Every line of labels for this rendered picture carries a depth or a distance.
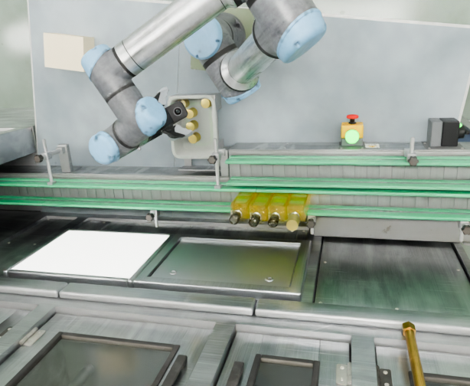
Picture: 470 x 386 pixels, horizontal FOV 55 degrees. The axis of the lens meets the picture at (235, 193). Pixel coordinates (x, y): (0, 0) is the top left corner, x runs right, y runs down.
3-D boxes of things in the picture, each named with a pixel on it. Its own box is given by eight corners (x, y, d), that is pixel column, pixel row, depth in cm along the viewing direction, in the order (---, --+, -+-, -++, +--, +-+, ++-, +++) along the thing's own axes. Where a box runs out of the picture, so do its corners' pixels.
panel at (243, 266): (68, 235, 168) (4, 279, 137) (66, 227, 167) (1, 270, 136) (311, 248, 147) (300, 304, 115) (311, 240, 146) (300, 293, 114)
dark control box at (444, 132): (425, 141, 150) (430, 146, 142) (428, 117, 147) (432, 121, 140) (452, 141, 148) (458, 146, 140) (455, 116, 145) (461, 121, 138)
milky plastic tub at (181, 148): (181, 153, 172) (172, 158, 164) (174, 93, 165) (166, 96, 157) (224, 153, 168) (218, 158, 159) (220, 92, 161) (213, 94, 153)
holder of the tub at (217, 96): (182, 166, 174) (175, 171, 167) (176, 93, 165) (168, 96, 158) (225, 166, 170) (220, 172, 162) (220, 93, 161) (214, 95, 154)
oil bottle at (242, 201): (244, 200, 158) (229, 223, 138) (243, 184, 156) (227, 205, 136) (259, 201, 156) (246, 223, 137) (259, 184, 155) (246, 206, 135)
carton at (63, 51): (55, 33, 169) (43, 32, 162) (94, 37, 166) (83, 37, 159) (57, 66, 173) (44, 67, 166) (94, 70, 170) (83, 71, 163)
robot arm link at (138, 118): (125, 84, 94) (96, 111, 100) (157, 129, 95) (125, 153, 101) (147, 77, 100) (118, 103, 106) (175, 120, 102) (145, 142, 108)
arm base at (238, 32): (206, 7, 146) (196, 5, 137) (250, 17, 143) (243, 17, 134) (197, 54, 151) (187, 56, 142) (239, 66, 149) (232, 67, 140)
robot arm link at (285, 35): (229, 51, 141) (304, -41, 88) (255, 93, 143) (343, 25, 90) (198, 71, 138) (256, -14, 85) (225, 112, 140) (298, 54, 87)
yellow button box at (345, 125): (341, 142, 156) (341, 146, 150) (341, 120, 154) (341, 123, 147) (362, 142, 155) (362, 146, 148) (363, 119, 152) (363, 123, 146)
